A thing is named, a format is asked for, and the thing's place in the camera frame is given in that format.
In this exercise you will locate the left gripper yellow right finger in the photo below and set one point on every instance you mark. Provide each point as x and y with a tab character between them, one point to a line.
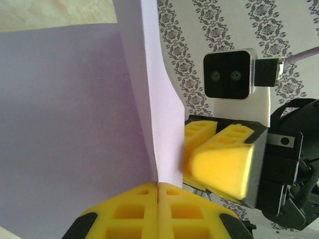
194	201

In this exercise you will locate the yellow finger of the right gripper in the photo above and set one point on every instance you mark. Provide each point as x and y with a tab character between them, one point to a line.
197	134
219	166

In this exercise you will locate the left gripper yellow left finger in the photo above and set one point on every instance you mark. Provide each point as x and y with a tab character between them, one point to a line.
134	199

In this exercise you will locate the purple paper sheet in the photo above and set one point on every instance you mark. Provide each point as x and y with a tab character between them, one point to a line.
74	99

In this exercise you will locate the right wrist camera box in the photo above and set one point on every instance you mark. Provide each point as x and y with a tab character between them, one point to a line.
226	74

